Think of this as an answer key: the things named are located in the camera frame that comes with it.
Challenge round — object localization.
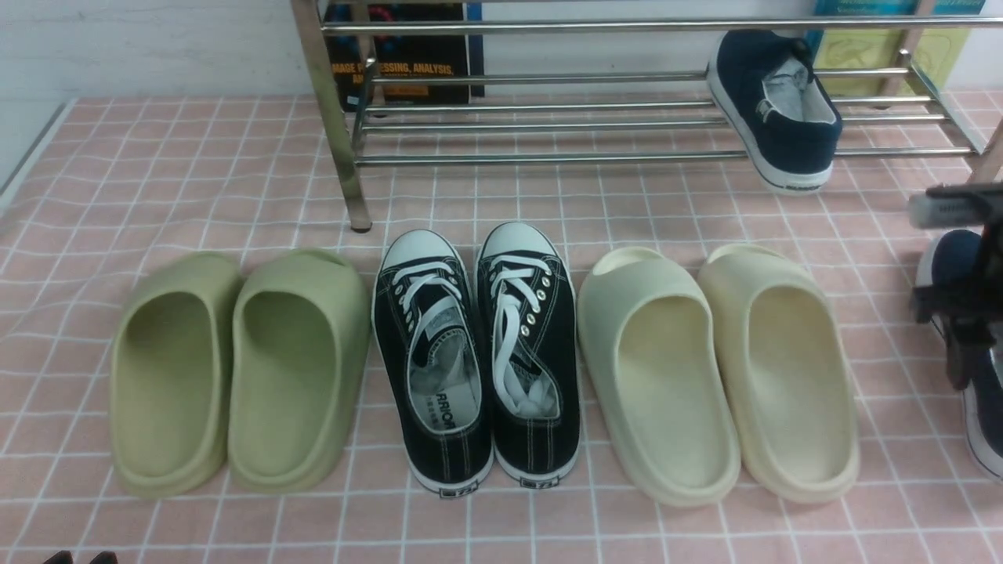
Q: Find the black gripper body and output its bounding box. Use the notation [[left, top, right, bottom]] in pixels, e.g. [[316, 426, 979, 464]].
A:
[[907, 183, 1001, 324]]

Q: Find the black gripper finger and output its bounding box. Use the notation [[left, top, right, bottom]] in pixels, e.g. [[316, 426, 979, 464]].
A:
[[943, 317, 996, 390]]

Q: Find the navy slip-on shoe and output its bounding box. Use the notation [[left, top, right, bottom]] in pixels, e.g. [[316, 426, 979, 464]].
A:
[[706, 29, 843, 196], [916, 229, 1002, 482]]

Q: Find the steel shoe rack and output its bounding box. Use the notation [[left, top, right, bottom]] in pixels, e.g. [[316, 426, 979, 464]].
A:
[[291, 1, 1001, 234]]

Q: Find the teal and yellow book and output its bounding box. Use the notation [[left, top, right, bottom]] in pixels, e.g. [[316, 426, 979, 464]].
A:
[[805, 1, 970, 97]]

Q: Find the right cream slipper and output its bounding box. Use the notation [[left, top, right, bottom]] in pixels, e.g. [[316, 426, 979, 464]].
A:
[[697, 243, 860, 504]]

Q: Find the cream slipper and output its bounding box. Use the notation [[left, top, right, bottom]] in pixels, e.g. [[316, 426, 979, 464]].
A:
[[577, 247, 741, 507], [697, 243, 860, 504]]

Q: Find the left cream slipper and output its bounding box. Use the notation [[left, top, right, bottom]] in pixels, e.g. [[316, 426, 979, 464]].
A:
[[577, 247, 741, 507]]

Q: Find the right black canvas sneaker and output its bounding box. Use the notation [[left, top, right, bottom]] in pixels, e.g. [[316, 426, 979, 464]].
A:
[[474, 222, 581, 490]]

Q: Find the black canvas sneaker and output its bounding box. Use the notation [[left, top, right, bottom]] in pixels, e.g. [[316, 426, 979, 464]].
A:
[[474, 222, 581, 490], [371, 230, 494, 497]]

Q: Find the left black canvas sneaker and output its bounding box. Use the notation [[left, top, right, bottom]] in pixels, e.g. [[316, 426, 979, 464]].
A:
[[371, 230, 494, 497]]

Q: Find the black image processing book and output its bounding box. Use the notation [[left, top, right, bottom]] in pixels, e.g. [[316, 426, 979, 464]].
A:
[[325, 2, 484, 112]]

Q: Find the right olive green slipper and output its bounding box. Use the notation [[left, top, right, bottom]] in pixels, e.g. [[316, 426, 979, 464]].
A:
[[229, 248, 371, 495]]

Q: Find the olive green slipper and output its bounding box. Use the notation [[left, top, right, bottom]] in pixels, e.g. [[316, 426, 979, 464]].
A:
[[229, 248, 371, 495], [110, 252, 243, 497]]

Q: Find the left olive green slipper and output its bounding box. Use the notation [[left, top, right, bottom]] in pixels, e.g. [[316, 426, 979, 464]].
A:
[[110, 252, 243, 497]]

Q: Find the pink checkered tablecloth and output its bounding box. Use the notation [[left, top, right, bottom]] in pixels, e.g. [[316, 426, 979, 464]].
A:
[[2, 99, 1001, 563]]

